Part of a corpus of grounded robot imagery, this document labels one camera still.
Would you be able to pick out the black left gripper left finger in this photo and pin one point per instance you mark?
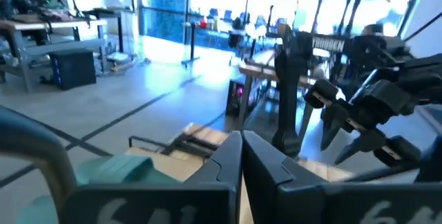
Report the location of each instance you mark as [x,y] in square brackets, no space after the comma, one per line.
[214,189]

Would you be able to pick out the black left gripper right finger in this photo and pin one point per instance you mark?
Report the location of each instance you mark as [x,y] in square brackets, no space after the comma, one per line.
[276,189]

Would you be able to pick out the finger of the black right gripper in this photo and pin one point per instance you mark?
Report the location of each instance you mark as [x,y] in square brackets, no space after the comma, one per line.
[333,127]
[366,144]

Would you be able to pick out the green rubber slide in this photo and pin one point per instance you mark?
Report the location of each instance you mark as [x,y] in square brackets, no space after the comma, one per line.
[121,170]

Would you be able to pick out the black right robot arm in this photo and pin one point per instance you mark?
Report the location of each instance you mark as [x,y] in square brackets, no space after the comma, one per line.
[291,96]

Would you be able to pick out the black computer tower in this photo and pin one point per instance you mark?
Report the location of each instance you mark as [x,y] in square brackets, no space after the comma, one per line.
[72,68]

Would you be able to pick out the grey workbench with wooden top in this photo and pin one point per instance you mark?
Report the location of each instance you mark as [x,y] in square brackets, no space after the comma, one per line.
[52,23]

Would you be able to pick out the wooden shelf with black frame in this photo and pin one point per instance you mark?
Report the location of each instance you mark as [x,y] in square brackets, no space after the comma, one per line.
[172,167]

